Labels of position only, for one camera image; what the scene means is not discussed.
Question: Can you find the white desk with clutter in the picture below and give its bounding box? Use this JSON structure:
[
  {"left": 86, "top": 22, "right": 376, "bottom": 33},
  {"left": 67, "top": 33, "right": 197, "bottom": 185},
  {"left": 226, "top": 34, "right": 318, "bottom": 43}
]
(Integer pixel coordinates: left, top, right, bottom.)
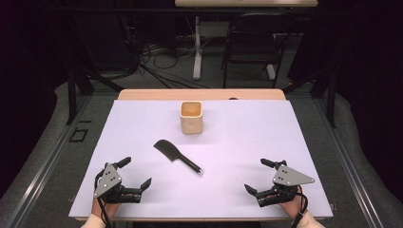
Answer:
[{"left": 174, "top": 0, "right": 319, "bottom": 81}]

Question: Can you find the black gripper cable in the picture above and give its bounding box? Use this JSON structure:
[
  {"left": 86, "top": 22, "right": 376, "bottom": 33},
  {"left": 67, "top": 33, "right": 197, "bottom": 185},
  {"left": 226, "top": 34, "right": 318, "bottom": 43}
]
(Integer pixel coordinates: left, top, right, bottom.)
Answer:
[
  {"left": 93, "top": 169, "right": 114, "bottom": 228},
  {"left": 290, "top": 186, "right": 310, "bottom": 228}
]

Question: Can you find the person's right hand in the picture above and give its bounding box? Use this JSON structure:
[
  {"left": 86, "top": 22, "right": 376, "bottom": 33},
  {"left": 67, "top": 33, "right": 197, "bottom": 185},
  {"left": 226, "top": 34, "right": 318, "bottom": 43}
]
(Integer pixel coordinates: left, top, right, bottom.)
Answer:
[{"left": 278, "top": 186, "right": 307, "bottom": 219}]

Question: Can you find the aluminium floor rail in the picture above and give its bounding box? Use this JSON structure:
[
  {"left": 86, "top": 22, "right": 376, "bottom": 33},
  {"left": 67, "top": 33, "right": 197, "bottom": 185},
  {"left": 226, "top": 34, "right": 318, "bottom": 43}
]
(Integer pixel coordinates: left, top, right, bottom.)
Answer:
[
  {"left": 5, "top": 94, "right": 93, "bottom": 228},
  {"left": 317, "top": 98, "right": 385, "bottom": 228}
]

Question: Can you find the black folding chair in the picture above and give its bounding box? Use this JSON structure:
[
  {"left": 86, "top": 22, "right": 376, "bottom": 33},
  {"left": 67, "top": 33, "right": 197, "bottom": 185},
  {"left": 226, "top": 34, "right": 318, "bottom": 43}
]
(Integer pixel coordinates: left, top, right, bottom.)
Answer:
[{"left": 221, "top": 12, "right": 297, "bottom": 89}]

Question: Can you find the dark brown comb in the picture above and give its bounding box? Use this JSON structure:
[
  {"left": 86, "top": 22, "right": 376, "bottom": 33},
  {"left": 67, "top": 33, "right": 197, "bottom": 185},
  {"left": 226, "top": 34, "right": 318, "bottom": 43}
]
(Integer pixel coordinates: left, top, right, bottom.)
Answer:
[{"left": 152, "top": 139, "right": 204, "bottom": 176}]

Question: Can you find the black metal stand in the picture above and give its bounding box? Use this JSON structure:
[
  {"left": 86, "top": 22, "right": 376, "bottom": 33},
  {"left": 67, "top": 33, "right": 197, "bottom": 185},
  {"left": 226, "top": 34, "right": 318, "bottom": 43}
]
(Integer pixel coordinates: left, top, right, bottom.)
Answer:
[
  {"left": 282, "top": 67, "right": 337, "bottom": 128},
  {"left": 66, "top": 61, "right": 125, "bottom": 125}
]

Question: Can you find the bundle of floor cables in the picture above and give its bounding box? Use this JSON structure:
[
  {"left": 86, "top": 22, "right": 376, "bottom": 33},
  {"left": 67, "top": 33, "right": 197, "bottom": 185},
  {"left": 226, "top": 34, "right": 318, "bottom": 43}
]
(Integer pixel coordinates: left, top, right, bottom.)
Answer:
[{"left": 136, "top": 34, "right": 210, "bottom": 89}]

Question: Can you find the wooden table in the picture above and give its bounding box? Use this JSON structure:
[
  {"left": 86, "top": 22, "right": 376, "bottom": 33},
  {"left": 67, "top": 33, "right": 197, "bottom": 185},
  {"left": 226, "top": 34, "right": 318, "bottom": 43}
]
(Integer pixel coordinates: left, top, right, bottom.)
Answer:
[{"left": 75, "top": 88, "right": 334, "bottom": 222}]

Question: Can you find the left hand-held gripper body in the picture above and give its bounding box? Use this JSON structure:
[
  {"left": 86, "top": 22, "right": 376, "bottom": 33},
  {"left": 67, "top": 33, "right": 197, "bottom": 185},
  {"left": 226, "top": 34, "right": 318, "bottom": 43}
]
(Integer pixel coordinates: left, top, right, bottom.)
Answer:
[{"left": 93, "top": 162, "right": 143, "bottom": 204}]

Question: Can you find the person's left hand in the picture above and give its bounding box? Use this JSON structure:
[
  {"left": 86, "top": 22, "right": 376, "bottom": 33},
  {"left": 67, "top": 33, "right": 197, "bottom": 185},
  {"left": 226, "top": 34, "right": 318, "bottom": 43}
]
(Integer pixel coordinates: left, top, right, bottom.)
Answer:
[{"left": 91, "top": 198, "right": 123, "bottom": 219}]

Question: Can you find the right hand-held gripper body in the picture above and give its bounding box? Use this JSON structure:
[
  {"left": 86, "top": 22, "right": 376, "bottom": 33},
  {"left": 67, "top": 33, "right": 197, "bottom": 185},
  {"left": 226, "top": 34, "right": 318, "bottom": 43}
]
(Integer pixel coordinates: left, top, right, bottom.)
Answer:
[{"left": 257, "top": 164, "right": 316, "bottom": 208}]

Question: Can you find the dark curtain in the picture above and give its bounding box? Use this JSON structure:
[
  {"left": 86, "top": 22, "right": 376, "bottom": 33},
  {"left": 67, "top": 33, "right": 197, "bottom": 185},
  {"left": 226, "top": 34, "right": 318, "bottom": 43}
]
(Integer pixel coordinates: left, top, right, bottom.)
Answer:
[{"left": 293, "top": 0, "right": 403, "bottom": 202}]

